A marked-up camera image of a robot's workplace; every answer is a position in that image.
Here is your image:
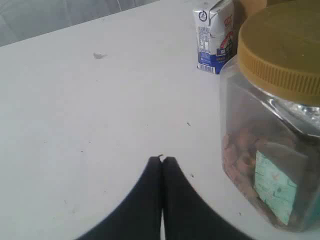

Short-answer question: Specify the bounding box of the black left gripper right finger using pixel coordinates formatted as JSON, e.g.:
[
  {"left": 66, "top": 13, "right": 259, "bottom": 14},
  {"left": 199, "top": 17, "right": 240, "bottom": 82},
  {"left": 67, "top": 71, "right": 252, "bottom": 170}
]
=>
[{"left": 162, "top": 157, "right": 250, "bottom": 240}]

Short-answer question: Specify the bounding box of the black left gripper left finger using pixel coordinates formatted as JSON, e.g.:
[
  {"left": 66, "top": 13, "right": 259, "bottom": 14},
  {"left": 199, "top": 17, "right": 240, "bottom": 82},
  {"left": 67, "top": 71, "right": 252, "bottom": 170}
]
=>
[{"left": 78, "top": 156, "right": 163, "bottom": 240}]

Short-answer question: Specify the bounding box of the clear jar with yellow lid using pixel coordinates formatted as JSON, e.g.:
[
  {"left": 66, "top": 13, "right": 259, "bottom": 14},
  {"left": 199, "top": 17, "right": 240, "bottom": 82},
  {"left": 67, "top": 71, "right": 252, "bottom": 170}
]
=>
[{"left": 220, "top": 0, "right": 320, "bottom": 232}]

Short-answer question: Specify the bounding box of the small paper scrap on table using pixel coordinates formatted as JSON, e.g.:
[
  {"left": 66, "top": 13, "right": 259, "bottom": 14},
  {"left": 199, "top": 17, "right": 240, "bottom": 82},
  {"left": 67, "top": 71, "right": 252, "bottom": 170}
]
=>
[{"left": 93, "top": 52, "right": 105, "bottom": 60}]

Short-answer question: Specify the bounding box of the small white blue milk carton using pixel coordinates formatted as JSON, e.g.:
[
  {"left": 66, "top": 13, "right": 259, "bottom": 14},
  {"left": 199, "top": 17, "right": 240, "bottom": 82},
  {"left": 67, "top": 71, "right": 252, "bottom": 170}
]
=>
[{"left": 192, "top": 0, "right": 236, "bottom": 75}]

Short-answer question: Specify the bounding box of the brown paper bag with handles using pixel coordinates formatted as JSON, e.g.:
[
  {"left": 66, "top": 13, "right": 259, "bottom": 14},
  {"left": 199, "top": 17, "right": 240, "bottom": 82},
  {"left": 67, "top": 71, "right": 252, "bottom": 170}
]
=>
[{"left": 232, "top": 0, "right": 283, "bottom": 58}]

